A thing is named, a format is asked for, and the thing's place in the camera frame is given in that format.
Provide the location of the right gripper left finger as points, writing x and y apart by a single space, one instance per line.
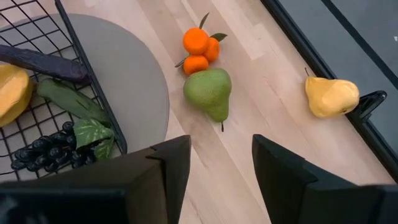
168 180

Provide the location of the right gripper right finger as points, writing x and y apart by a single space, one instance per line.
286 193

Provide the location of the green pear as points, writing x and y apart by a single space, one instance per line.
208 90

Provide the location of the yellow pear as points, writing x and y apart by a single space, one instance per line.
331 96

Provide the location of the black grape bunch with leaves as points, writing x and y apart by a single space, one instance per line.
46 152

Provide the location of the green cucumber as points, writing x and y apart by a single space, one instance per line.
68 98

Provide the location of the orange tangerine cluster with leaves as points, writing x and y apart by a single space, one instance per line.
196 40

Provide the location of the dark purple eggplant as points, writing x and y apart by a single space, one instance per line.
46 63

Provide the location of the round grey table mat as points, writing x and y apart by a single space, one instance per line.
130 77

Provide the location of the yellow star fruit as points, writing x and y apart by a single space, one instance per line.
14 93

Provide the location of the black frame bracket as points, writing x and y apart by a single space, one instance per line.
371 102

